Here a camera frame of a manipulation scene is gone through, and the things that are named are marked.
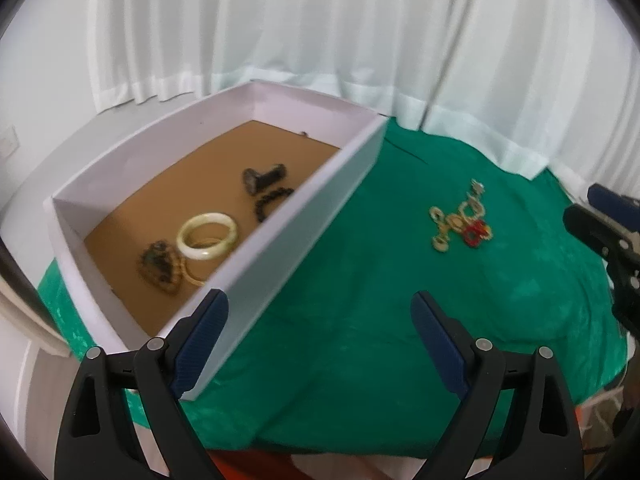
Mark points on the white jade bangle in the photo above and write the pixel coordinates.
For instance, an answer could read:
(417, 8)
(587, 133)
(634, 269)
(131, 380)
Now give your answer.
(205, 252)

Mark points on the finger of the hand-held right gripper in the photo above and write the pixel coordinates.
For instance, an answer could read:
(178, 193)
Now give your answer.
(615, 205)
(590, 225)

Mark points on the white cardboard box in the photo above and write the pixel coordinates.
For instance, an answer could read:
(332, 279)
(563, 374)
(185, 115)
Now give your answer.
(300, 240)

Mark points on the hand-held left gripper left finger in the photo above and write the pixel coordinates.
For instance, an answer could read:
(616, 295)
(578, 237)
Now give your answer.
(200, 340)

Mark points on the white curtain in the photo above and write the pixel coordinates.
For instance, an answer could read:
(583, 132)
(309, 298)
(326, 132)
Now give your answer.
(350, 35)

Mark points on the gold bangle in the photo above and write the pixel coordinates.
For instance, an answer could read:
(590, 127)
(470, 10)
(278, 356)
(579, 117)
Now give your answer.
(192, 275)

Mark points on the white wall socket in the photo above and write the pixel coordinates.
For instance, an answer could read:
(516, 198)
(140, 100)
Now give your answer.
(7, 142)

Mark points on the gold and red jewellery pile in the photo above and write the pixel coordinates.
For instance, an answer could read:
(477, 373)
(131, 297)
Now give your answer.
(442, 232)

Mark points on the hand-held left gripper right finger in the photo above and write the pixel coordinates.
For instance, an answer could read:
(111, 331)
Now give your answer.
(440, 342)

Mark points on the green cloth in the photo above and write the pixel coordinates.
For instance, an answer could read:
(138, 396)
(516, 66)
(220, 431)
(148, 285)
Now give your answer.
(375, 285)

